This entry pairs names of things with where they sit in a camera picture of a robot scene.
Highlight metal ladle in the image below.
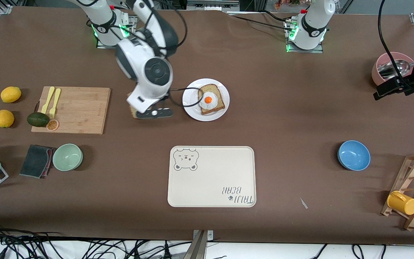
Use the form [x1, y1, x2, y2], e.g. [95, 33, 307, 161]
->
[378, 60, 414, 80]

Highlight blue bowl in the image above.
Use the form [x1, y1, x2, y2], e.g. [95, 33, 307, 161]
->
[337, 140, 371, 171]

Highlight grey folded cloth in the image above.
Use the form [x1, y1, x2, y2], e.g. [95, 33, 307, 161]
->
[19, 144, 57, 179]

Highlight tangled black floor cables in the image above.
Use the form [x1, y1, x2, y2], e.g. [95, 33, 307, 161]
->
[0, 223, 193, 259]

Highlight metal table edge bracket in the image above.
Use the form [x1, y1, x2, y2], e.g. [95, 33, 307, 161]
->
[182, 230, 215, 259]

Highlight cream tray with bear print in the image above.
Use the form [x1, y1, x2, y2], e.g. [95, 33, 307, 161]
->
[167, 146, 257, 208]

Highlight sandwich lid bread slice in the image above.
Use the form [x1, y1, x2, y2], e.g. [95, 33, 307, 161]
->
[127, 93, 138, 118]

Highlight yellow mug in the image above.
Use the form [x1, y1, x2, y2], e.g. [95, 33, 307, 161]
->
[387, 191, 414, 215]

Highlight yellow plastic fork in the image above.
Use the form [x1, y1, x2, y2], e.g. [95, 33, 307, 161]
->
[49, 88, 61, 119]

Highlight white round plate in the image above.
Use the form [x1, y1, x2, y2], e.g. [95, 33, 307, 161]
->
[182, 78, 230, 122]

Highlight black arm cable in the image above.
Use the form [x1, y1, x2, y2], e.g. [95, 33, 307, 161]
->
[121, 0, 204, 108]
[378, 0, 414, 90]

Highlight pink ribbed bowl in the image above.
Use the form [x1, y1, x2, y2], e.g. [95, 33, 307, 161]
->
[372, 52, 414, 87]

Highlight yellow lemon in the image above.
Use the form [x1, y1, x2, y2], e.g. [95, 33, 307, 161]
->
[0, 110, 15, 128]
[0, 86, 22, 104]

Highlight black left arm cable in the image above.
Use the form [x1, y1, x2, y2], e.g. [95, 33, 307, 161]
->
[378, 0, 414, 90]

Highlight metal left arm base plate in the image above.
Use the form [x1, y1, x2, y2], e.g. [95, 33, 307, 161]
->
[285, 20, 324, 54]

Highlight wooden mug rack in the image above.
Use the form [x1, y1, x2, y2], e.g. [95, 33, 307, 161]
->
[381, 152, 414, 231]

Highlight green avocado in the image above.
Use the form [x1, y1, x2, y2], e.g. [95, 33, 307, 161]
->
[27, 112, 50, 127]

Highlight yellow plastic knife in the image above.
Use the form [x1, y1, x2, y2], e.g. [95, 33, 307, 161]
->
[41, 86, 55, 114]

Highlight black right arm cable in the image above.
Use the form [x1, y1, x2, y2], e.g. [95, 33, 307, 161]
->
[121, 0, 204, 108]

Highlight mint green bowl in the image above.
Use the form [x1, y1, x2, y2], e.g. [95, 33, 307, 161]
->
[52, 144, 84, 172]

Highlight black base power cable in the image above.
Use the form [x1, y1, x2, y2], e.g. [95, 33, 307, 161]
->
[225, 11, 294, 31]

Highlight toy fried egg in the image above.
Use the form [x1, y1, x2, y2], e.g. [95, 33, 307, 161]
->
[198, 91, 218, 110]

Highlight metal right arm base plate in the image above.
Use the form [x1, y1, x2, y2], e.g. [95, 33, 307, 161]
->
[96, 14, 135, 49]

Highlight wooden cutting board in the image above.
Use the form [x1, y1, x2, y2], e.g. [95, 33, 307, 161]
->
[31, 86, 111, 135]

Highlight grey metal box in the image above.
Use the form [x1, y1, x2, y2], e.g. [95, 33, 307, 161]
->
[187, 0, 240, 11]

